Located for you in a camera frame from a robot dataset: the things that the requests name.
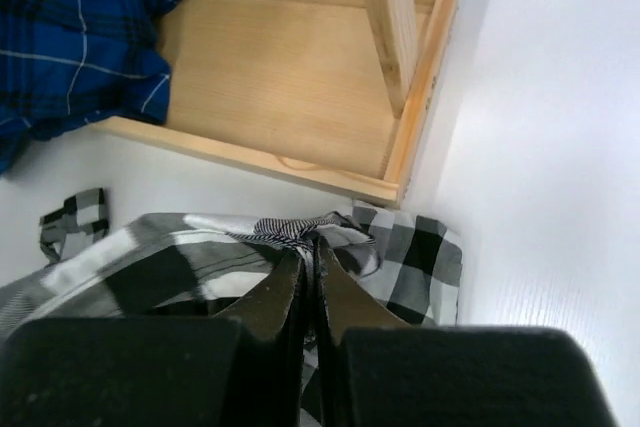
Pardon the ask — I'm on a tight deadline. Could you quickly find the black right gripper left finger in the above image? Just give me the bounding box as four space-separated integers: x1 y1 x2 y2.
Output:
1 253 305 426

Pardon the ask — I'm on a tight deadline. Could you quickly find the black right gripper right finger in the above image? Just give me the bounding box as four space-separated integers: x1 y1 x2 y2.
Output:
313 242 615 426

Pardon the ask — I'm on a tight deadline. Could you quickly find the black white checkered shirt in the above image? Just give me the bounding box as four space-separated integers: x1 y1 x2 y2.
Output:
1 202 462 334

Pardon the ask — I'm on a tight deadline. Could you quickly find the blue plaid shirt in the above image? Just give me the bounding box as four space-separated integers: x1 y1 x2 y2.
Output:
1 0 181 170

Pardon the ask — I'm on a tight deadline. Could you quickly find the wooden clothes rack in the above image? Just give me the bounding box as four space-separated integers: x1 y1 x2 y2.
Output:
99 0 458 207

